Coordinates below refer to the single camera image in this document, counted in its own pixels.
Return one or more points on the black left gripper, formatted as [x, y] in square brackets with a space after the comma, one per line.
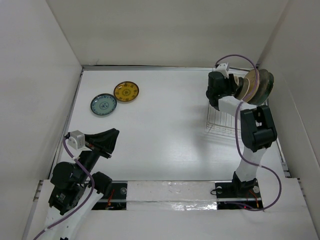
[102, 141]

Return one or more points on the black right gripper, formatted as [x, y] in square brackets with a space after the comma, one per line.
[232, 85]

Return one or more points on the cream plate with dark patch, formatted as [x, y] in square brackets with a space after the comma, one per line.
[245, 89]

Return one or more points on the blue white patterned plate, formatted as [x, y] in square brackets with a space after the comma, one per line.
[103, 104]

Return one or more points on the beige bird branch plate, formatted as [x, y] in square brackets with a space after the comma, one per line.
[253, 85]

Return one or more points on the yellow patterned small plate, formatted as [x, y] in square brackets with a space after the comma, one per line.
[126, 91]

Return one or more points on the light green floral plate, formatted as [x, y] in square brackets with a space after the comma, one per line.
[269, 87]

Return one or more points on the cream floral small plate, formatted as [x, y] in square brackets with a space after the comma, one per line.
[235, 79]

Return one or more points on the black glossy small plate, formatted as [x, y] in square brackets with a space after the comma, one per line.
[240, 84]

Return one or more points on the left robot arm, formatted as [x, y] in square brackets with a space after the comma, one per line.
[76, 189]

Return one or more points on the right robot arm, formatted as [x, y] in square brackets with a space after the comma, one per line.
[255, 130]

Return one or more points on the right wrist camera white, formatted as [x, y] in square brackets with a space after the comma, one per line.
[223, 68]

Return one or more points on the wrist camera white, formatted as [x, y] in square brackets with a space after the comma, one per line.
[76, 139]
[223, 68]

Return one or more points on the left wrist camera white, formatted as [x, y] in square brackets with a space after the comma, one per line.
[76, 139]

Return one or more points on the white wire dish rack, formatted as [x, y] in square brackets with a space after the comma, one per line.
[221, 122]

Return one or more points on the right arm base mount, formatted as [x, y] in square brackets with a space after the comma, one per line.
[227, 191]

